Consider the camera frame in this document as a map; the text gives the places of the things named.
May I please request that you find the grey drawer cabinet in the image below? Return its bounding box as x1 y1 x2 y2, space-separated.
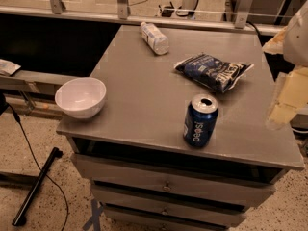
58 25 304 231

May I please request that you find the blue pepsi can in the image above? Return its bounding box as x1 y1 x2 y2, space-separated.
183 94 218 147

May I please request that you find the white bowl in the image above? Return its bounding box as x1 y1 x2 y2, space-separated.
55 77 107 119

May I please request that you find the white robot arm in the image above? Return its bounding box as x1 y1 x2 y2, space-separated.
263 1 308 129

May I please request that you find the clear plastic water bottle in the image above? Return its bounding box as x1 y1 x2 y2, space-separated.
141 22 169 55

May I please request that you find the blue chip bag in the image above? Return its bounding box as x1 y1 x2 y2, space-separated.
174 53 253 93

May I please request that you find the black device in background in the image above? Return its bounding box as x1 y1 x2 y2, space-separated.
158 2 174 17

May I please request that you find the white packet on ledge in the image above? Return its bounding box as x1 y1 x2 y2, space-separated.
0 59 21 76

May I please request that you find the black floor bar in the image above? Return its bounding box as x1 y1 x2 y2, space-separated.
12 147 63 226

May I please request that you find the metal railing frame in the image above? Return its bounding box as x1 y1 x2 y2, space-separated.
0 0 308 37

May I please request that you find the black cable on floor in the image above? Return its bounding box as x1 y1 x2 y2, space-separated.
4 101 70 231

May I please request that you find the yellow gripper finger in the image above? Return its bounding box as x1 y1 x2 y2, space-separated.
262 27 287 55
266 65 308 130

